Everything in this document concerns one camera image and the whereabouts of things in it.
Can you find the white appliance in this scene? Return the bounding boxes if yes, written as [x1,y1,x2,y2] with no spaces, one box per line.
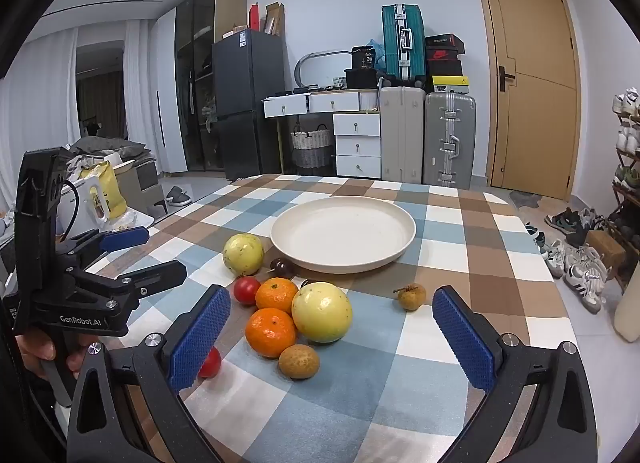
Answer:
[57,178,113,239]

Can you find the blue plastic bag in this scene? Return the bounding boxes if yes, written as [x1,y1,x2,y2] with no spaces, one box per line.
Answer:
[367,39,387,71]

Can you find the grey oval mirror frame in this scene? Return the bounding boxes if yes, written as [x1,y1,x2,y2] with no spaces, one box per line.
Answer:
[294,50,352,92]

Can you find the dark glass cabinet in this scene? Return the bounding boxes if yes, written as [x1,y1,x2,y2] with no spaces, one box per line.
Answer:
[174,0,248,174]

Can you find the dark grey fridge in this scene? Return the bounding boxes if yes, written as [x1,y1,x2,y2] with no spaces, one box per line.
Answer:
[211,29,291,181]

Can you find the brown longan with stem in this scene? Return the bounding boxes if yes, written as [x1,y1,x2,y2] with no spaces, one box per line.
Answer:
[392,283,427,312]

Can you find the cream round plate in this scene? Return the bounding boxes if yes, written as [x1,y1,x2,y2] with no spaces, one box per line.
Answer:
[270,196,417,274]

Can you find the open cardboard box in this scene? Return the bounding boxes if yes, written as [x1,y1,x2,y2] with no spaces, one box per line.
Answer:
[264,2,286,37]

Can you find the yellow-green passion fruit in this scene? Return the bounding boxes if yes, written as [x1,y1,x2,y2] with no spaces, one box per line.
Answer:
[222,233,265,277]
[291,281,353,344]

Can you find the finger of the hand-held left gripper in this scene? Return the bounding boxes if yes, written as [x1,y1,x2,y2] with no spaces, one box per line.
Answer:
[89,259,188,311]
[55,226,150,264]

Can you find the grey floor rag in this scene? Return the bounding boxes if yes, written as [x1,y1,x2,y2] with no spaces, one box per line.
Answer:
[509,190,543,208]

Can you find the orange tangerine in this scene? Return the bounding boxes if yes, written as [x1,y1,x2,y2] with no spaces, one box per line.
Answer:
[255,278,299,314]
[244,307,298,359]

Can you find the person's left hand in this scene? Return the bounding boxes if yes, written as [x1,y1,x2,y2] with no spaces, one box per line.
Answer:
[14,330,101,383]

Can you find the red cherry tomato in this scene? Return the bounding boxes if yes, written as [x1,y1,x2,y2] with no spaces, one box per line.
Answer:
[233,276,261,306]
[198,347,222,379]

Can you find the large cardboard box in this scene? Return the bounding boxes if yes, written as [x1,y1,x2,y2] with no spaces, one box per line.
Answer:
[115,155,168,216]

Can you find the black printed packet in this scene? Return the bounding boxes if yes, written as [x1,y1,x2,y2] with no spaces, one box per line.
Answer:
[351,45,378,71]

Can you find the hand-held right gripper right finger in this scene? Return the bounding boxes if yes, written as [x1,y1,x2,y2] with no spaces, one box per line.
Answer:
[432,285,598,463]

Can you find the grey clothes pile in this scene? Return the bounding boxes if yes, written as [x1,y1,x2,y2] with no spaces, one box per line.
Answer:
[67,135,148,164]

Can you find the teal suitcase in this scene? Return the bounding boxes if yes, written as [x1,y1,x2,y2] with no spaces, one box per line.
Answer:
[381,4,427,88]

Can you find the plain black box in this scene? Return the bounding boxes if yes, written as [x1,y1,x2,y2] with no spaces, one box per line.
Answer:
[426,60,463,78]

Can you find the grey slippers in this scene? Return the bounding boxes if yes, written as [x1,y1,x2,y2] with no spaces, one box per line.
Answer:
[165,186,192,208]

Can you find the yellow and black shoe box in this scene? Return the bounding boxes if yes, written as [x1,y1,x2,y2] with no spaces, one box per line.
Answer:
[431,75,471,95]

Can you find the yellow bag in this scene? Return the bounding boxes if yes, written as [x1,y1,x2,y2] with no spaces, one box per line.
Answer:
[80,160,127,220]

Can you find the white wardrobe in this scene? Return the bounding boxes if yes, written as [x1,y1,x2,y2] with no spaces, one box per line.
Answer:
[150,7,189,176]

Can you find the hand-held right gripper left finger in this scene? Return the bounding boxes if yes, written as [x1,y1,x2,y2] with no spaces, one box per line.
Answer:
[66,284,232,463]

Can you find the white drawer desk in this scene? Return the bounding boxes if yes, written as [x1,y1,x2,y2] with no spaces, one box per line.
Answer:
[262,88,383,178]

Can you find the wooden door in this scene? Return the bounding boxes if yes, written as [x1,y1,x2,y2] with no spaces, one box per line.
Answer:
[471,0,583,201]

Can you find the black storage bin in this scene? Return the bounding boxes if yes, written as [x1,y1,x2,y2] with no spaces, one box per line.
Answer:
[344,68,377,90]

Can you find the black cable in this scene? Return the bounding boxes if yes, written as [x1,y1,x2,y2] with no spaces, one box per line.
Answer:
[60,180,82,244]

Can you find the group of sneakers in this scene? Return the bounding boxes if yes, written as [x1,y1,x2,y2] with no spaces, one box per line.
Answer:
[522,87,640,315]

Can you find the wooden shoe rack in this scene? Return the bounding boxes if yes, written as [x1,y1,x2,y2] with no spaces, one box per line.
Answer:
[612,88,640,294]

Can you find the white curtain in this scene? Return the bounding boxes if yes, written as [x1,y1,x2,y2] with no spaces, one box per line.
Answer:
[0,28,81,208]
[122,20,161,164]

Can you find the silver suitcase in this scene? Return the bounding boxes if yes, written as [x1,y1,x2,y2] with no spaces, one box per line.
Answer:
[423,91,477,190]

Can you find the beige suitcase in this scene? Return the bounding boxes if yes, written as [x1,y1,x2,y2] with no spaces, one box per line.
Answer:
[378,86,426,182]

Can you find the checked tablecloth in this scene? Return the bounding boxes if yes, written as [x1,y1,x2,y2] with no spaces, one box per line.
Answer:
[100,174,583,463]

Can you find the brown cardboard box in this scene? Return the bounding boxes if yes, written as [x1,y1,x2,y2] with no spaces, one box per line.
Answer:
[585,229,627,269]

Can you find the wicker basket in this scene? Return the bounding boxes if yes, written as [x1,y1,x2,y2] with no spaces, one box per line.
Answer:
[290,125,335,168]

